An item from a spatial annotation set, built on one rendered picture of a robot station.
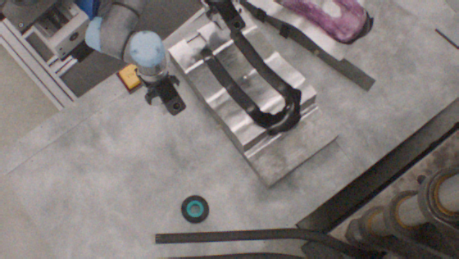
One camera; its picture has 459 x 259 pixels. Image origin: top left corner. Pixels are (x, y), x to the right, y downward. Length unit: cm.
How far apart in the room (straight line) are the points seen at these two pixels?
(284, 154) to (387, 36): 48
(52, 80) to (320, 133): 125
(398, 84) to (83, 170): 101
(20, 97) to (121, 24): 148
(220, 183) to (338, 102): 44
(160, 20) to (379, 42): 110
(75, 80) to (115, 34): 117
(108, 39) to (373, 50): 81
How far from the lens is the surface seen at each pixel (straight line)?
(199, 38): 183
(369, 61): 180
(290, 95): 173
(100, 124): 184
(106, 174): 180
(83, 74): 255
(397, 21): 188
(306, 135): 175
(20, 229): 270
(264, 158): 172
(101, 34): 140
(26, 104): 281
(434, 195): 107
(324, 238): 163
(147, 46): 135
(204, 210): 172
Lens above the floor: 254
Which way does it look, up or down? 75 degrees down
